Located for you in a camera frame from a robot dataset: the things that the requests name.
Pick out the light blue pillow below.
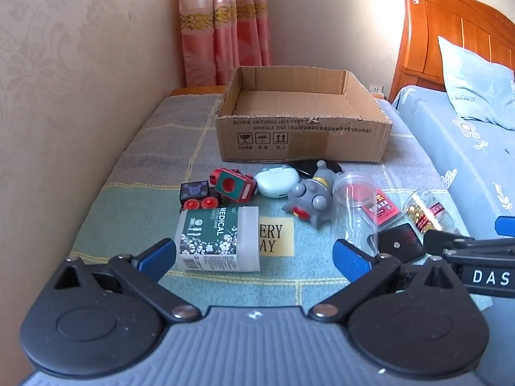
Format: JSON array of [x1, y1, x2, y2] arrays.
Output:
[[438, 36, 515, 131]]

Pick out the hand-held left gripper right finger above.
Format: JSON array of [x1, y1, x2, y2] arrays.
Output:
[[309, 238, 463, 322]]

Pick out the black round disc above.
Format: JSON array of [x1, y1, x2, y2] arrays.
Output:
[[287, 160, 342, 178]]

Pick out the blue floral bed sheet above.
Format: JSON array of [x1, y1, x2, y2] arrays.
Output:
[[392, 86, 515, 246]]

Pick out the small jar of gold beads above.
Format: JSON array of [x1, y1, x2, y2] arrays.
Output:
[[402, 189, 457, 234]]

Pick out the red wooden toy train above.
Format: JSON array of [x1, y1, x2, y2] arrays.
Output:
[[179, 168, 258, 212]]

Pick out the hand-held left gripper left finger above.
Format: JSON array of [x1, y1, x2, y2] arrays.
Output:
[[52, 238, 202, 323]]

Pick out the white green cotton swab box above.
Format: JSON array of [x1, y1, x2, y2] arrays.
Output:
[[174, 206, 262, 272]]

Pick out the clear plastic jar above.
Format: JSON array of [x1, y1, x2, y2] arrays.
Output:
[[331, 171, 381, 256]]

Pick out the plaid grey green blanket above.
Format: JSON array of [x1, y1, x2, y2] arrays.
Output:
[[68, 93, 483, 310]]

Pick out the mint earbud case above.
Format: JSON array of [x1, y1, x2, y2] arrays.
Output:
[[254, 167, 300, 199]]

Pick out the grey rhino toy figure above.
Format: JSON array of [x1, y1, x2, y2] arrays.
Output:
[[282, 160, 344, 229]]

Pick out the orange wooden headboard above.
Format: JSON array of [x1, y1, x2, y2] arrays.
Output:
[[388, 0, 515, 103]]

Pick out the wooden bedside table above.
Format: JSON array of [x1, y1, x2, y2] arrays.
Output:
[[167, 86, 228, 97]]

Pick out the red snack packet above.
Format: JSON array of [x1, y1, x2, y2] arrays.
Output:
[[362, 188, 403, 228]]

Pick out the pink patterned curtain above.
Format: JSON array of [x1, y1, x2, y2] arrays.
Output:
[[177, 0, 274, 88]]

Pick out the brown cardboard box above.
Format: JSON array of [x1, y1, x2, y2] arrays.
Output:
[[214, 66, 393, 163]]

